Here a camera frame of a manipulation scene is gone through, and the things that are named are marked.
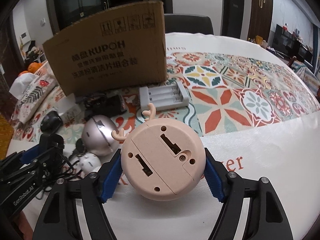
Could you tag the orange fruit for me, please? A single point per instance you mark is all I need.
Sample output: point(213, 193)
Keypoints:
point(34, 67)
point(24, 72)

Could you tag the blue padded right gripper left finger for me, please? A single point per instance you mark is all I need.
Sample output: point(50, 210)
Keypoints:
point(59, 219)

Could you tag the colourful patterned table mat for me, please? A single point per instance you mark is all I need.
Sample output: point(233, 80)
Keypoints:
point(227, 93)

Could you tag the pink round deer toy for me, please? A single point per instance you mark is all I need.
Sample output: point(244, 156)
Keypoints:
point(163, 159)

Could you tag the brown cardboard box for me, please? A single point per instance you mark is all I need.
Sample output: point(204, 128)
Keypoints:
point(121, 47)

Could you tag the white figurine toy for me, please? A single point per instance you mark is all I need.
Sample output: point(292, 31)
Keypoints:
point(89, 162)

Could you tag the black tv cabinet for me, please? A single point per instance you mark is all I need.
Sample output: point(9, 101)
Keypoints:
point(286, 45)

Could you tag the white tissue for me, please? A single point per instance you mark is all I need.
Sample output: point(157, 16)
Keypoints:
point(21, 83)

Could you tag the dark grey dining chair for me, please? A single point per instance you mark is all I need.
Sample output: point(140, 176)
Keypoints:
point(187, 23)

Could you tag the white plastic fruit basket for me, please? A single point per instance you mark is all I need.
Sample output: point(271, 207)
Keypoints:
point(44, 69)

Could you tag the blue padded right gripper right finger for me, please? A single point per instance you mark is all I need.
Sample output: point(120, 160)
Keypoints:
point(266, 217)

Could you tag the black computer mouse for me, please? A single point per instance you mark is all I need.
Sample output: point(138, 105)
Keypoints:
point(51, 123)

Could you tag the white battery charger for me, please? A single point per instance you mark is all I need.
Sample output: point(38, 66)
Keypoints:
point(164, 97)

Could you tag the floral fabric tissue cover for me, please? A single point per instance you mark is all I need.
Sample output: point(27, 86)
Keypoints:
point(32, 97)

